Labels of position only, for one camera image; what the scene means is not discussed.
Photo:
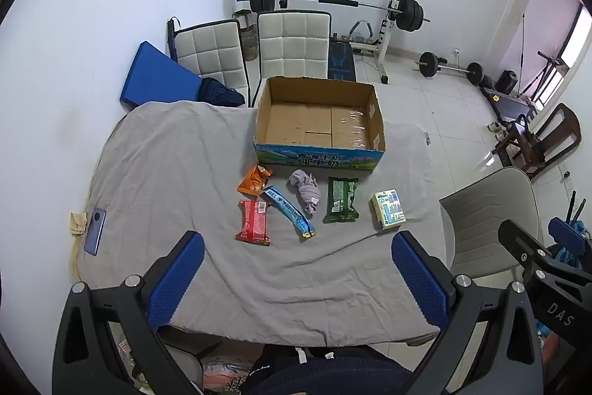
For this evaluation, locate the black bench pad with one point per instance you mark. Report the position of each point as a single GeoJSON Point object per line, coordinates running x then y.
{"type": "Point", "coordinates": [341, 61]}

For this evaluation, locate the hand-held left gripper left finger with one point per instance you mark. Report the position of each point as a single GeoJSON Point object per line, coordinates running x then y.
{"type": "Point", "coordinates": [178, 279]}

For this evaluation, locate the grey table cloth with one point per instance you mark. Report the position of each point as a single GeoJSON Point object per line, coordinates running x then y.
{"type": "Point", "coordinates": [175, 173]}

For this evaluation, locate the white quilted chair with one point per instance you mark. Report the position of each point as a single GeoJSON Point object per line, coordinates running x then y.
{"type": "Point", "coordinates": [212, 52]}
{"type": "Point", "coordinates": [293, 45]}

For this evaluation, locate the short barbell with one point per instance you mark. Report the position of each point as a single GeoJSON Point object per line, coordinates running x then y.
{"type": "Point", "coordinates": [451, 69]}

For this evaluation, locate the grey sock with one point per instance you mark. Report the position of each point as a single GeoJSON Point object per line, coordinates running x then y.
{"type": "Point", "coordinates": [306, 191]}

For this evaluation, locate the green snack packet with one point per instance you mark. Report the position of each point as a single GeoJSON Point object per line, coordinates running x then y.
{"type": "Point", "coordinates": [341, 200]}

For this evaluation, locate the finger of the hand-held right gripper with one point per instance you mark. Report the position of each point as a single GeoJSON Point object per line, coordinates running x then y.
{"type": "Point", "coordinates": [525, 240]}
{"type": "Point", "coordinates": [570, 234]}

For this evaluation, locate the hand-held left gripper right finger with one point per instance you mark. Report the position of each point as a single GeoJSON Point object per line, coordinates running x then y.
{"type": "Point", "coordinates": [418, 279]}

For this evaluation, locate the blue smartphone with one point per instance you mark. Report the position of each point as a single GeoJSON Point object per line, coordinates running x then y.
{"type": "Point", "coordinates": [96, 230]}

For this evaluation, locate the red snack packet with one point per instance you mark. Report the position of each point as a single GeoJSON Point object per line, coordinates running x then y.
{"type": "Point", "coordinates": [253, 223]}

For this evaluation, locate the blue foam mat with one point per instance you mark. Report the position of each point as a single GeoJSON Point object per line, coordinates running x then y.
{"type": "Point", "coordinates": [155, 75]}

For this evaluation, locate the long barbell with black plates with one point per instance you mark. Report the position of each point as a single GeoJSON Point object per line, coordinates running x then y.
{"type": "Point", "coordinates": [333, 0]}

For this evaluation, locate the person's legs in dark pants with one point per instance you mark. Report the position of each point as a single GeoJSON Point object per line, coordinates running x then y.
{"type": "Point", "coordinates": [323, 372]}

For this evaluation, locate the pale yellow rag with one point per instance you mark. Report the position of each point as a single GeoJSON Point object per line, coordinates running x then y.
{"type": "Point", "coordinates": [77, 223]}

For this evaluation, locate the dark blue bag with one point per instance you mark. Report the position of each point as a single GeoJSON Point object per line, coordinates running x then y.
{"type": "Point", "coordinates": [222, 92]}

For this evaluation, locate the long blue snack packet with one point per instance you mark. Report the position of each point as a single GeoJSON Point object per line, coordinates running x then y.
{"type": "Point", "coordinates": [287, 210]}

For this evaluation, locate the brown wooden chair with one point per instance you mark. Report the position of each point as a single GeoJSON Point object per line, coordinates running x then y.
{"type": "Point", "coordinates": [562, 131]}

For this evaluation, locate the small white green box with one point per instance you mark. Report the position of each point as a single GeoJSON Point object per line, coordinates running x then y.
{"type": "Point", "coordinates": [388, 210]}

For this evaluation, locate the black speaker box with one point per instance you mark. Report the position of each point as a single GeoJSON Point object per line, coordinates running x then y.
{"type": "Point", "coordinates": [507, 81]}

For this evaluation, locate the white weight bench rack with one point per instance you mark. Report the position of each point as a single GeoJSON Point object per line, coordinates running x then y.
{"type": "Point", "coordinates": [386, 29]}

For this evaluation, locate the open cardboard box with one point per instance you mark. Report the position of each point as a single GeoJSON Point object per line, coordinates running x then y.
{"type": "Point", "coordinates": [319, 117]}

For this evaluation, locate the black treadmill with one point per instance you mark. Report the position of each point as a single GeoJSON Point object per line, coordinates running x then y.
{"type": "Point", "coordinates": [506, 101]}

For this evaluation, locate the beige shell chair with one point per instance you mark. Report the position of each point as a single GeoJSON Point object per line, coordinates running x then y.
{"type": "Point", "coordinates": [495, 210]}

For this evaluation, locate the orange snack packet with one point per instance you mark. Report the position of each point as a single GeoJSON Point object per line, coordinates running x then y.
{"type": "Point", "coordinates": [253, 181]}

